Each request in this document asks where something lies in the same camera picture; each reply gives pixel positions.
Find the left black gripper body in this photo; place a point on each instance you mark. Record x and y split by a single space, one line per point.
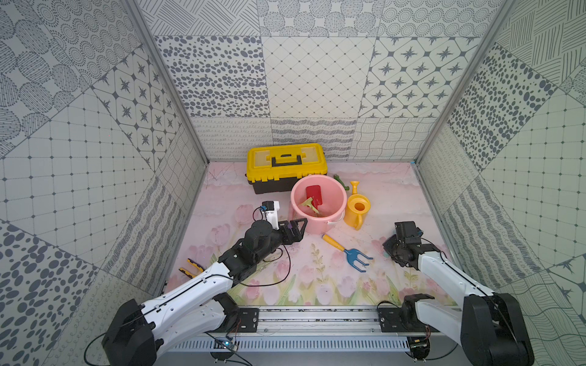
291 230

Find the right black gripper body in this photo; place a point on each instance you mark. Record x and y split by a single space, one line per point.
393 247

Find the pink plastic bucket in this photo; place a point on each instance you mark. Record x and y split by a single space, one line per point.
329 213

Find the red shovel wooden handle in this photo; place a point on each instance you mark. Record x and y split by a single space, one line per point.
314 190

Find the blue fork yellow handle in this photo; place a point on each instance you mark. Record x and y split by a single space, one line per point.
355 258

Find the yellow watering can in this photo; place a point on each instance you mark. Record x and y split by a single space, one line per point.
357 207

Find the green rake wooden handle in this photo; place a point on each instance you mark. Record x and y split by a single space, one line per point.
311 205

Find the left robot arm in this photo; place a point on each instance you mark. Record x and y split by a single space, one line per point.
141 332

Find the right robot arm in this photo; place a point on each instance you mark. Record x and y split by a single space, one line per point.
488 326

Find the green toy tool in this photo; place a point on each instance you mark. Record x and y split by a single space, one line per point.
339 180

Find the yellow black toolbox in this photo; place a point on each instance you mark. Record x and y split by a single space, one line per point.
278 168

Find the yellow black pliers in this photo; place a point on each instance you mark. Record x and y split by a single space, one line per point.
193 270

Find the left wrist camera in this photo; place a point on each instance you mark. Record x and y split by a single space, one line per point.
270 210

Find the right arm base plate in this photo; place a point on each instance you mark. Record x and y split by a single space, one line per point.
392 319

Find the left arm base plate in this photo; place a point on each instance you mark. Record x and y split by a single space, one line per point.
242 320

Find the aluminium mounting rail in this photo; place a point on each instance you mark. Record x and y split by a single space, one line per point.
316 330

